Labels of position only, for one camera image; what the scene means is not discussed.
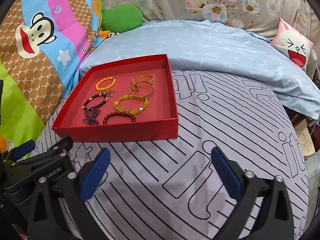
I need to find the orange bead bracelet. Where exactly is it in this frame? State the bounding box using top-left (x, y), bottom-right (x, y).
top-left (95, 76), bottom-right (117, 92)

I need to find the dark beaded butterfly ornament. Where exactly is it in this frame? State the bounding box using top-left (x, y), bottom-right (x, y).
top-left (82, 107), bottom-right (100, 126)

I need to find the grey floral bedsheet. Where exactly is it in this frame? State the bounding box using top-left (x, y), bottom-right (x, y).
top-left (100, 0), bottom-right (320, 81)

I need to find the green plush cushion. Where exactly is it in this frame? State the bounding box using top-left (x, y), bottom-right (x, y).
top-left (101, 4), bottom-right (144, 33)

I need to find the white charging cable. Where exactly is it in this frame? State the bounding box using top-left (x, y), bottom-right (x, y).
top-left (310, 49), bottom-right (320, 81)

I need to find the colourful monkey cartoon quilt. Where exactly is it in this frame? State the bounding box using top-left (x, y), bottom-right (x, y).
top-left (1, 0), bottom-right (108, 151)

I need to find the red jewelry tray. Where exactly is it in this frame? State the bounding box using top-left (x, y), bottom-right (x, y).
top-left (52, 54), bottom-right (178, 142)

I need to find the pink cartoon cat pillow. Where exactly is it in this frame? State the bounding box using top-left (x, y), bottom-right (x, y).
top-left (271, 17), bottom-right (313, 72)

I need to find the thin gold bangle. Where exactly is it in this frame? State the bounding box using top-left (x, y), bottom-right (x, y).
top-left (130, 81), bottom-right (155, 98)

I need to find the maroon bead bracelet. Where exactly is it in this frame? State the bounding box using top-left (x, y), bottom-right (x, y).
top-left (102, 111), bottom-right (137, 126)

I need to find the light blue quilt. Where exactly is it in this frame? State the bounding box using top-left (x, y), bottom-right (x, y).
top-left (80, 20), bottom-right (319, 119)

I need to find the dark red bead bracelet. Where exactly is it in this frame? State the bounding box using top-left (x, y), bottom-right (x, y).
top-left (82, 92), bottom-right (109, 111)

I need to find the yellow amber bead bracelet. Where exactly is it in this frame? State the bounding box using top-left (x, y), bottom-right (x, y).
top-left (113, 94), bottom-right (150, 116)

